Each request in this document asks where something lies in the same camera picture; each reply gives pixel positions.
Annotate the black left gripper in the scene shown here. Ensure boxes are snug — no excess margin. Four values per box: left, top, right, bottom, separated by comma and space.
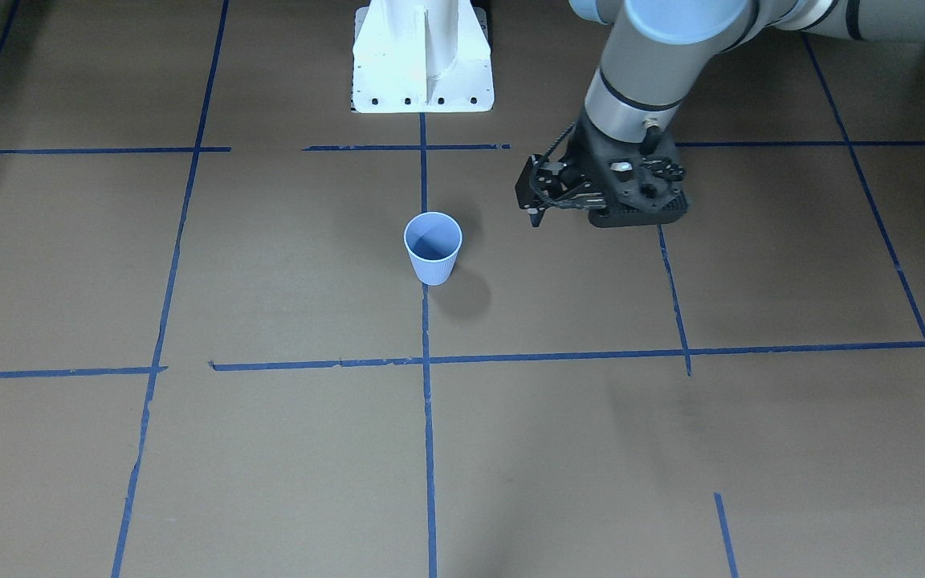
515, 112, 690, 228

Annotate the blue ribbed cup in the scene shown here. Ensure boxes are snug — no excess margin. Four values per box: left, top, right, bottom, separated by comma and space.
403, 211, 463, 286

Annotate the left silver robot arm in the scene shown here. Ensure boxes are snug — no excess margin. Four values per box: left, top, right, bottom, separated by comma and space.
516, 1, 925, 228

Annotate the white pedestal base plate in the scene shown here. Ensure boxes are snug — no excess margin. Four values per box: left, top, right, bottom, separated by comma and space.
350, 1, 495, 114

